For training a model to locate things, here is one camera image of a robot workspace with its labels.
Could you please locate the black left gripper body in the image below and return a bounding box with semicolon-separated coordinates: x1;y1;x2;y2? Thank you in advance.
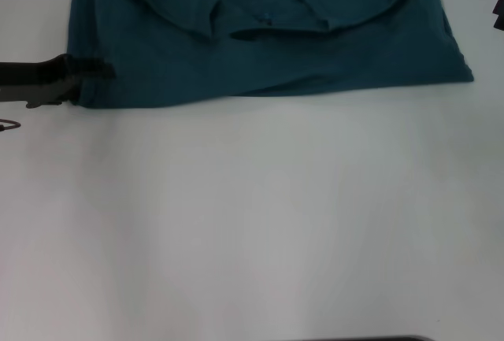
0;53;80;109

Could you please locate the teal blue printed t-shirt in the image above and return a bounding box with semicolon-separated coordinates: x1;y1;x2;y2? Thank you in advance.
65;0;476;110

